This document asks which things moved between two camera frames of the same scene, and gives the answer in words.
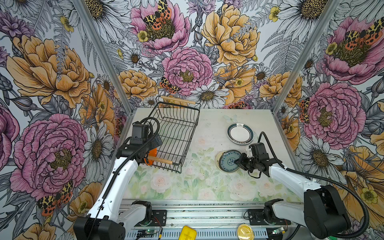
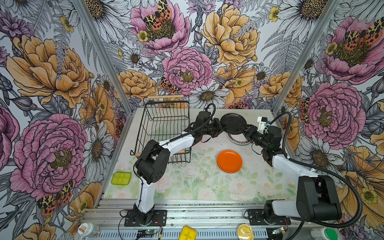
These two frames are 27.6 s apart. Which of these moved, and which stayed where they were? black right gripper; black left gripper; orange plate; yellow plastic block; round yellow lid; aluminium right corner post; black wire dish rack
Moved: black right gripper; orange plate; black wire dish rack; black left gripper
Stayed: yellow plastic block; round yellow lid; aluminium right corner post
